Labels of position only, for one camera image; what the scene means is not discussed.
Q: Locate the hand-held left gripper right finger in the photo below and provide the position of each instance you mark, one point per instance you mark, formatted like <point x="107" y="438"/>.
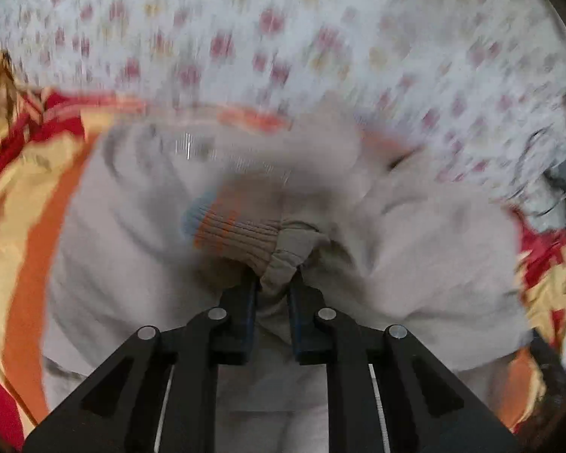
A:
<point x="296" y="316"/>

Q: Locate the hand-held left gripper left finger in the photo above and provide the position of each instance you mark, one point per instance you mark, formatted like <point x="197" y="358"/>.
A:
<point x="249" y="314"/>

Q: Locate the beige garment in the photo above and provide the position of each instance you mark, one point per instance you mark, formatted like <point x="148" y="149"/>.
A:
<point x="122" y="245"/>

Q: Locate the orange red patterned blanket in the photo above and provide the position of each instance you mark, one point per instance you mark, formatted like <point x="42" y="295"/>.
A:
<point x="28" y="198"/>

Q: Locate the white floral duvet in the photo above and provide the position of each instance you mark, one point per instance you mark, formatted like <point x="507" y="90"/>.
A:
<point x="264" y="33"/>

